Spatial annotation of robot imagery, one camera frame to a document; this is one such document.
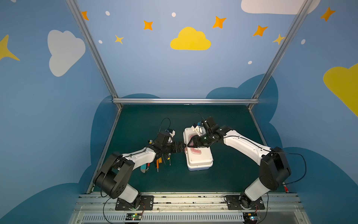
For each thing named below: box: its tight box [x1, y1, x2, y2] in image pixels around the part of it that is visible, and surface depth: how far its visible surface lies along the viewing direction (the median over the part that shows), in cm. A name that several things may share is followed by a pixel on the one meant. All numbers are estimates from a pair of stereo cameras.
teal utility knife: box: [140, 163, 147, 174], surface depth 87 cm
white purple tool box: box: [183, 127, 214, 171], surface depth 82 cm
